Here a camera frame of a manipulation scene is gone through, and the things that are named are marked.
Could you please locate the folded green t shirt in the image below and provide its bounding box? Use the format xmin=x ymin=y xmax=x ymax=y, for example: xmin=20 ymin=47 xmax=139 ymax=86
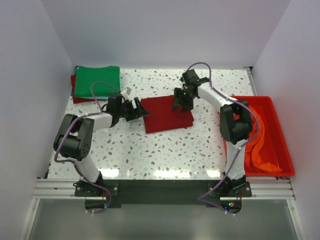
xmin=74 ymin=65 xmax=121 ymax=98

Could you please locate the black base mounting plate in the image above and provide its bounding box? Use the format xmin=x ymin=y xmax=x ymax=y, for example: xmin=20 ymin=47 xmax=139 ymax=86
xmin=73 ymin=179 xmax=252 ymax=211

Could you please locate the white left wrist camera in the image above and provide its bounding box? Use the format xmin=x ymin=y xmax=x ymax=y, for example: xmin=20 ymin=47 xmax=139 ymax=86
xmin=120 ymin=87 xmax=132 ymax=101

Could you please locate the folded dark red t shirt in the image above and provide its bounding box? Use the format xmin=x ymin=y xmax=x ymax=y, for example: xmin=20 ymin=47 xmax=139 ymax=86
xmin=70 ymin=74 xmax=110 ymax=104

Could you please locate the red plastic bin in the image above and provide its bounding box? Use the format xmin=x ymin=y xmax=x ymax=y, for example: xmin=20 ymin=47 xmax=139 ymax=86
xmin=223 ymin=96 xmax=295 ymax=177

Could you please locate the dark red t shirt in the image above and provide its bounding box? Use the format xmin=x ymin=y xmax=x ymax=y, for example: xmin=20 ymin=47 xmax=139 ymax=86
xmin=70 ymin=74 xmax=110 ymax=104
xmin=140 ymin=95 xmax=194 ymax=134

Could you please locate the crumpled orange t shirt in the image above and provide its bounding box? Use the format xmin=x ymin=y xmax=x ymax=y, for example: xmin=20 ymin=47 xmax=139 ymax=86
xmin=244 ymin=106 xmax=283 ymax=174

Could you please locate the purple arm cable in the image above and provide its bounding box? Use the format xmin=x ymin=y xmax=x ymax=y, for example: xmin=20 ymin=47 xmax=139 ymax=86
xmin=53 ymin=81 xmax=123 ymax=214
xmin=196 ymin=62 xmax=262 ymax=209

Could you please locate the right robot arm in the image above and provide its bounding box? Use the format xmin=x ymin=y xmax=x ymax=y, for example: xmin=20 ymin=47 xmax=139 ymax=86
xmin=172 ymin=69 xmax=253 ymax=199

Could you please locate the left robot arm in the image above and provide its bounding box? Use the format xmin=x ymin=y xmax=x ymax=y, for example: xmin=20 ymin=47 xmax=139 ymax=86
xmin=53 ymin=92 xmax=149 ymax=197

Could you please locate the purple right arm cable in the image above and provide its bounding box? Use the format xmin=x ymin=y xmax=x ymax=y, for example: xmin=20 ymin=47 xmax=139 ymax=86
xmin=196 ymin=62 xmax=262 ymax=209

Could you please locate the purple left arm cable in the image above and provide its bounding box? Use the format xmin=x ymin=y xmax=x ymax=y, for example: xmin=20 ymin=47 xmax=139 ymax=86
xmin=53 ymin=81 xmax=123 ymax=214

